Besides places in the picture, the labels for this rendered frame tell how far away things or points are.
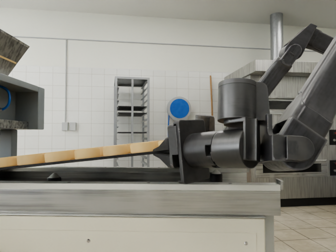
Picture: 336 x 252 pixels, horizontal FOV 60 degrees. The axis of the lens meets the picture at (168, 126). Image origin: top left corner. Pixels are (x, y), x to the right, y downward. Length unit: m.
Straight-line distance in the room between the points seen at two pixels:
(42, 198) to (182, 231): 0.29
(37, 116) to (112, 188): 0.64
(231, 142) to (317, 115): 0.13
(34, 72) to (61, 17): 0.98
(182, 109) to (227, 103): 4.37
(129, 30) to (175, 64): 0.95
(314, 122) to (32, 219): 0.54
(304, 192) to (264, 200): 4.03
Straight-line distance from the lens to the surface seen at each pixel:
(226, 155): 0.41
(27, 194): 0.67
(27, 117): 1.20
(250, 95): 0.43
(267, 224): 0.67
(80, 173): 0.93
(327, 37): 1.10
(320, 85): 0.48
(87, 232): 0.63
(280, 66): 1.04
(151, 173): 0.88
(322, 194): 4.80
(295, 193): 4.57
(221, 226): 0.60
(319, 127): 0.46
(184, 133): 0.47
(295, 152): 0.42
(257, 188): 0.61
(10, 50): 1.13
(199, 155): 0.44
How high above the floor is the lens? 0.99
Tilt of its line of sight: 2 degrees up
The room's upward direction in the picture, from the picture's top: straight up
